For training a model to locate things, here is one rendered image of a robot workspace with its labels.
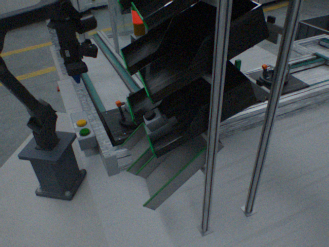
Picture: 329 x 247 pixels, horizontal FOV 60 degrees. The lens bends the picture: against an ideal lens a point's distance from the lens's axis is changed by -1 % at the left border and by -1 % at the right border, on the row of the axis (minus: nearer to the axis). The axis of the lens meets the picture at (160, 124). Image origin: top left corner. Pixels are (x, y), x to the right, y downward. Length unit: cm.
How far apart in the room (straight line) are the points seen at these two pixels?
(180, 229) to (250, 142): 52
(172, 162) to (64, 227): 43
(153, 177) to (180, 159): 12
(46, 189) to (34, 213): 9
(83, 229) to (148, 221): 22
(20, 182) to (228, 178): 80
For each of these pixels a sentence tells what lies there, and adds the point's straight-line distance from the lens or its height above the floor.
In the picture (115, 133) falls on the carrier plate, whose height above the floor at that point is 97.
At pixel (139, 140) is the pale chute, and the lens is 102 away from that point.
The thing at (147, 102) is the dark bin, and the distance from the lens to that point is 88.
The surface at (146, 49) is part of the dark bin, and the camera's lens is 81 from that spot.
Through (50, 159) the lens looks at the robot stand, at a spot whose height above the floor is 106.
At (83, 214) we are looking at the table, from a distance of 107.
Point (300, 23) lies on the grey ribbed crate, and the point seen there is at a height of 84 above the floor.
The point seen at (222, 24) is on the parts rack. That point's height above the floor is 151.
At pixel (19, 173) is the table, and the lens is 130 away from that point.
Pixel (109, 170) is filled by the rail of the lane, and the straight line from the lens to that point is 113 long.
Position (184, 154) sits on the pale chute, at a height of 111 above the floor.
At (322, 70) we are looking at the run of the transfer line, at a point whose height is 92.
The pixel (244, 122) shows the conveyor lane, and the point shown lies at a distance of 133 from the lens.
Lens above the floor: 168
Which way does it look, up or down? 37 degrees down
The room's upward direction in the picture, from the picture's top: 3 degrees counter-clockwise
